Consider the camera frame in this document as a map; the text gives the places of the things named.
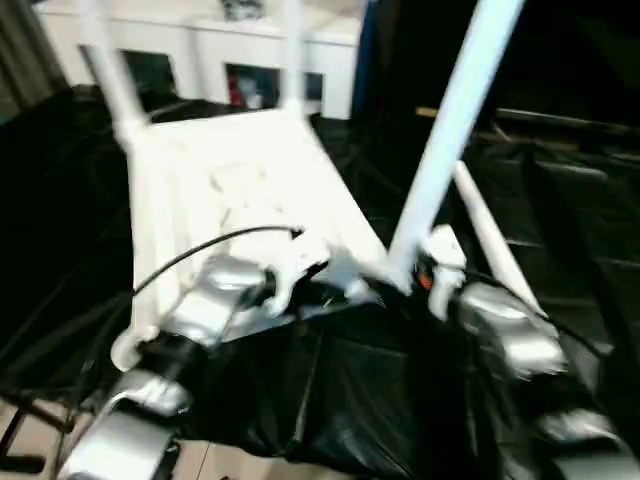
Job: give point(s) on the black metal stand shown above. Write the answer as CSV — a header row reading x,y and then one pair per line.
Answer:
x,y
25,450

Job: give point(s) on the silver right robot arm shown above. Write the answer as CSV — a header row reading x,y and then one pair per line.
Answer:
x,y
515,325

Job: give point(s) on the blue upright panel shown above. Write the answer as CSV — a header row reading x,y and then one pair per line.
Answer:
x,y
364,60

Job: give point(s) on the dark crumpled bag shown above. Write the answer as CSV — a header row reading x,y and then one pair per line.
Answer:
x,y
240,9

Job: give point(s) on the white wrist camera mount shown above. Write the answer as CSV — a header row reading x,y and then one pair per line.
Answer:
x,y
445,250
295,260

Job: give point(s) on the black plastic mat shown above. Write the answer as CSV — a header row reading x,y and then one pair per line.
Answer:
x,y
350,380

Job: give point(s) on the black long bar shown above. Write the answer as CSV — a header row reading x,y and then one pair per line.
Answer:
x,y
565,120

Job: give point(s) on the white plastic table top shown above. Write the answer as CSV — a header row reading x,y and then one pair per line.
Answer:
x,y
225,175

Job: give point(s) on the grey curtain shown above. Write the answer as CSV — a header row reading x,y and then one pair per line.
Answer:
x,y
20,55

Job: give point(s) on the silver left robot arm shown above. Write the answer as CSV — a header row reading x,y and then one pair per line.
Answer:
x,y
210,300

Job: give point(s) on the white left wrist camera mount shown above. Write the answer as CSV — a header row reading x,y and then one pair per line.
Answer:
x,y
295,260

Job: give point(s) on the black case with yellow label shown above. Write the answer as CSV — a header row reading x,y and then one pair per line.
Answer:
x,y
415,60

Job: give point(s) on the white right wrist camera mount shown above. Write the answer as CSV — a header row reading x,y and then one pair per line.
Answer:
x,y
445,250

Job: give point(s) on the white cabinet with glass doors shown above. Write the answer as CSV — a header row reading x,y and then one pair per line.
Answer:
x,y
200,35

